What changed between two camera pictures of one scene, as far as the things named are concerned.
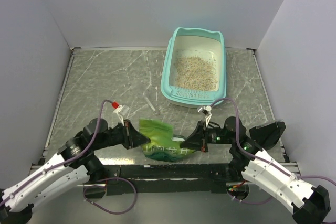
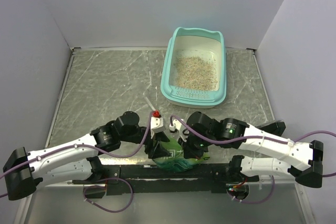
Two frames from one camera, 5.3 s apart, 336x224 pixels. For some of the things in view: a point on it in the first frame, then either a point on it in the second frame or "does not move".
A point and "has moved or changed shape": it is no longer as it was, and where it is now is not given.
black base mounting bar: x=125 y=179 does not move
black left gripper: x=131 y=137 → x=158 y=150
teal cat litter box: x=193 y=72 does not move
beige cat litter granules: x=196 y=72 does not move
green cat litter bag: x=161 y=147 has moved or changed shape
